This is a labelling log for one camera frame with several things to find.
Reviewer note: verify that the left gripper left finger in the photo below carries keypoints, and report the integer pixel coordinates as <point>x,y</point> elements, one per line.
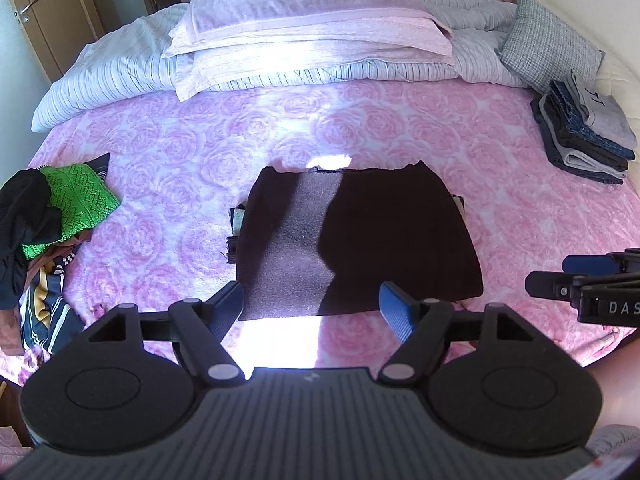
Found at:
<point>200,328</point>

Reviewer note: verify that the striped white duvet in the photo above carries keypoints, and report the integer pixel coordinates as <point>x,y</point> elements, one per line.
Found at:
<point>129,62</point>

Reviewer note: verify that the pink pillow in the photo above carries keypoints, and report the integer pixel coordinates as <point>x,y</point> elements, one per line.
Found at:
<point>222,40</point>

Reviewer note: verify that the navy striped shirt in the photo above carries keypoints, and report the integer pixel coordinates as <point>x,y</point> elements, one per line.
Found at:
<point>48,320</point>

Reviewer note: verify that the folded clothes stack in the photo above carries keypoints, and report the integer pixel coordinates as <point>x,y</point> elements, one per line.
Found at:
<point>584,132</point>

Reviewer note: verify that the green knit sweater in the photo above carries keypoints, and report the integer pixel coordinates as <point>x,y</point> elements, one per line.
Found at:
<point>79,191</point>

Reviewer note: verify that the checked grey cushion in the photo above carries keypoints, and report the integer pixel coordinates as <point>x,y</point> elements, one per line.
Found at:
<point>540,47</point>

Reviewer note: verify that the grey and maroon sweater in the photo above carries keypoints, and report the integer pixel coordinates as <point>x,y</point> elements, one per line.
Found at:
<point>323,242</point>

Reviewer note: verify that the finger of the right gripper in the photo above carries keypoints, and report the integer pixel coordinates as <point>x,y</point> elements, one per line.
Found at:
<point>591,264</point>
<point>551,285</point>

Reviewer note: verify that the brown garment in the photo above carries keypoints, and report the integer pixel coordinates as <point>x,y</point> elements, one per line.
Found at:
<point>9,318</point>

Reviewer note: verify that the black garment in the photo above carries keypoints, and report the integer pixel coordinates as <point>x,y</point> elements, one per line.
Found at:
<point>27,218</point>

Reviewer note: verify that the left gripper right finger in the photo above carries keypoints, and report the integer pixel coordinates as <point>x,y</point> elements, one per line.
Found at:
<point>421,328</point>

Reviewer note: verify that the wooden door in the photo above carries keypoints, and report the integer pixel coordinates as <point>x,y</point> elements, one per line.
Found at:
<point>57,31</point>

